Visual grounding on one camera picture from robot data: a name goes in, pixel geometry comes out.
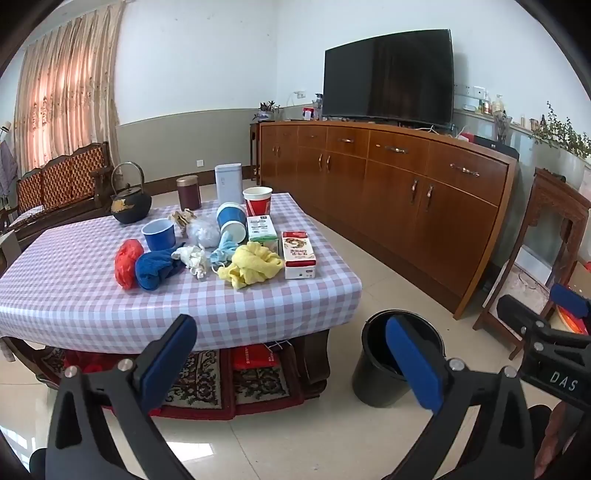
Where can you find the pale side cabinet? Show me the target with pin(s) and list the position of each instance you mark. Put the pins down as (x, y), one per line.
(9, 251)

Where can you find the green and white box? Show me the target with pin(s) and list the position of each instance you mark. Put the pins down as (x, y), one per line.
(261, 228)

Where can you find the green plant in white pot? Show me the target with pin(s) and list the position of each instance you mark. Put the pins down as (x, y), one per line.
(565, 138)

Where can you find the beige patterned curtain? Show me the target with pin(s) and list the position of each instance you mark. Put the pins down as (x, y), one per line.
(69, 92)

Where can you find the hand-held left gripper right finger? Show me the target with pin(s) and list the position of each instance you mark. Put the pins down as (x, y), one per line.
(411, 364)

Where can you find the wooden bench with cushions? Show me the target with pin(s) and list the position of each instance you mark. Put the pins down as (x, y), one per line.
(69, 175)

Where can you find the pump bottle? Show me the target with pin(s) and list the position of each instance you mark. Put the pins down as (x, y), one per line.
(497, 106)

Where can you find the red and white box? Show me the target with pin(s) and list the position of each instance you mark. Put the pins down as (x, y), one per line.
(298, 251)

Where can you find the purple checked tablecloth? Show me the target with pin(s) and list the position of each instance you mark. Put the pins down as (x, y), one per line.
(92, 304)

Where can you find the clear plastic bag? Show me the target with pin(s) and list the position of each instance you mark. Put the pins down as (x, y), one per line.
(203, 233)

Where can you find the white glove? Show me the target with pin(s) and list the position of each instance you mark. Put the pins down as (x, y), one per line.
(191, 258)

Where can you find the long wooden sideboard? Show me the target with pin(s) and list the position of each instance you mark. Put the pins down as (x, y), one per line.
(369, 194)

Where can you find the tall blue paper cup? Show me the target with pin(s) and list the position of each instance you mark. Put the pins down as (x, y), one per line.
(231, 217)

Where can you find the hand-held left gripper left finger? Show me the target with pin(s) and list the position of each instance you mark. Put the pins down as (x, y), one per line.
(171, 355)

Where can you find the white wall socket strip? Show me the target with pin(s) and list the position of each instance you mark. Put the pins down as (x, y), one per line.
(471, 89)

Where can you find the red paper cup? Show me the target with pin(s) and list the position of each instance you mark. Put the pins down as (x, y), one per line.
(257, 205)

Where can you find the black speaker box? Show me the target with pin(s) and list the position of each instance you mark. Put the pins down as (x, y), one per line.
(498, 147)

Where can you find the clear spray bottle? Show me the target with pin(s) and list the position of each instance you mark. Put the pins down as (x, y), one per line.
(318, 107)

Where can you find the person's right hand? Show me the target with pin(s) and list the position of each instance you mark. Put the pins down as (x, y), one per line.
(563, 431)

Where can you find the carved wooden side stand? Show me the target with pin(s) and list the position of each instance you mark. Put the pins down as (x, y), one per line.
(535, 217)

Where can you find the cardboard box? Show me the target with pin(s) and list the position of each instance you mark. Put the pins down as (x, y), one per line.
(581, 274)

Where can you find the glass vase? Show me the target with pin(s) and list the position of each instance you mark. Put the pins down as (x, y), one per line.
(503, 127)

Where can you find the small potted plant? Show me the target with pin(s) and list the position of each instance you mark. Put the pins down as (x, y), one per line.
(265, 113)

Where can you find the black plastic bucket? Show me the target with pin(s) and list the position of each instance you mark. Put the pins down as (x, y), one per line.
(369, 374)

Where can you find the yellow cloth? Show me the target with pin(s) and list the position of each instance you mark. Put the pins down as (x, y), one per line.
(254, 265)

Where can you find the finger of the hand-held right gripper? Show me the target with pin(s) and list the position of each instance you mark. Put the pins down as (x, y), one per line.
(570, 300)
(521, 314)

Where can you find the dark wooden plant stand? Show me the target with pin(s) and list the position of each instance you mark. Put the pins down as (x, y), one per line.
(254, 152)

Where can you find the white tin canister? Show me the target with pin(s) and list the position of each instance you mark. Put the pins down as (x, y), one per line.
(228, 184)

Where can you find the red patterned rug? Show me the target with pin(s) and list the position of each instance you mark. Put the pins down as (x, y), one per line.
(258, 387)

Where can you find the red printed bag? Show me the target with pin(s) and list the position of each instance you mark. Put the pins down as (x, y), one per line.
(254, 357)

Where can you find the blue face mask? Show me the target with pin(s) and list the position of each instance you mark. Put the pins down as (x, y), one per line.
(224, 253)

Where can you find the coat rack with clothes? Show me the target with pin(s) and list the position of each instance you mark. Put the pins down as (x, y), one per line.
(5, 161)

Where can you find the tan paper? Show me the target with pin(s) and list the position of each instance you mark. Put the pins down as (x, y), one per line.
(182, 217)

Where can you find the black flat television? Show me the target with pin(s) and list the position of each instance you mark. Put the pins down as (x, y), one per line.
(388, 74)

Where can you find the blue cloth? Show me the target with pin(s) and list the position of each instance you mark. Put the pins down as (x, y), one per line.
(152, 270)

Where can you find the small blue paper cup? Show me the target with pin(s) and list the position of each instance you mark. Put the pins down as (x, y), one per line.
(159, 237)

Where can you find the red plastic bag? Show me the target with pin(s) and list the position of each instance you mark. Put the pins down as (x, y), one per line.
(128, 265)

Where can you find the black cast iron teapot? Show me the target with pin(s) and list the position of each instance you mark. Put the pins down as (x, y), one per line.
(131, 207)

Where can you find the brown round canister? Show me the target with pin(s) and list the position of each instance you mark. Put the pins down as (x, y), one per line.
(189, 196)

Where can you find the small red box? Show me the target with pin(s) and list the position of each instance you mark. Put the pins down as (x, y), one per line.
(308, 113)

